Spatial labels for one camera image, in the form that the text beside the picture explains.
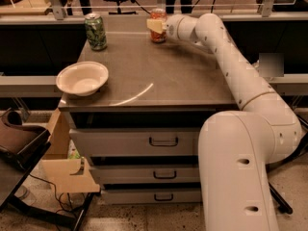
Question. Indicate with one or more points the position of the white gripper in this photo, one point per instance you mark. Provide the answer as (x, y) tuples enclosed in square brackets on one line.
[(170, 27)]

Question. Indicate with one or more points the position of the orange coke can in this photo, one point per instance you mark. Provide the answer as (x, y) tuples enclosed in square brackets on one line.
[(158, 14)]

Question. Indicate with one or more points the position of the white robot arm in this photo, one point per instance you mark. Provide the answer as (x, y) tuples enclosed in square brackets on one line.
[(234, 147)]

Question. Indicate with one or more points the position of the green soda can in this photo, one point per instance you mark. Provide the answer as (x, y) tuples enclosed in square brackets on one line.
[(95, 31)]

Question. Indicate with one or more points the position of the white paper bowl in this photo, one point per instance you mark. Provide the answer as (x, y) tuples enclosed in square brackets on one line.
[(83, 78)]

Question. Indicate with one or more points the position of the metal railing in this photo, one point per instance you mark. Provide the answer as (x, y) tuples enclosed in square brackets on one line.
[(41, 11)]

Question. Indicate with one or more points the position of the grey drawer cabinet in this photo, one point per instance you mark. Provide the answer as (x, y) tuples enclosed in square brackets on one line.
[(155, 86)]

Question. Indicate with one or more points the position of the top grey drawer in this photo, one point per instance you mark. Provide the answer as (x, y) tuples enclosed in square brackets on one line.
[(135, 142)]

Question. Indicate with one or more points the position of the grey drawer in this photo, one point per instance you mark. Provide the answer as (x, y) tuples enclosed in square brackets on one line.
[(144, 174), (151, 196), (135, 142)]

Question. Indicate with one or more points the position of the middle grey drawer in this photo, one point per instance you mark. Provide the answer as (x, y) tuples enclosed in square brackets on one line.
[(144, 174)]

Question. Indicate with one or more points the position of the bottom grey drawer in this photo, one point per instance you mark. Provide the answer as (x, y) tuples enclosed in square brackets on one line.
[(151, 196)]

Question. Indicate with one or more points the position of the cardboard box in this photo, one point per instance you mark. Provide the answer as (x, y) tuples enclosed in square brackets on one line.
[(69, 175)]

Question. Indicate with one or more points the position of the black chair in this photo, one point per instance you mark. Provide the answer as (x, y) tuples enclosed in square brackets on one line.
[(21, 148)]

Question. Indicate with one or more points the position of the black metal stand leg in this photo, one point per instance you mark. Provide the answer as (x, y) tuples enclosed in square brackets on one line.
[(283, 206)]

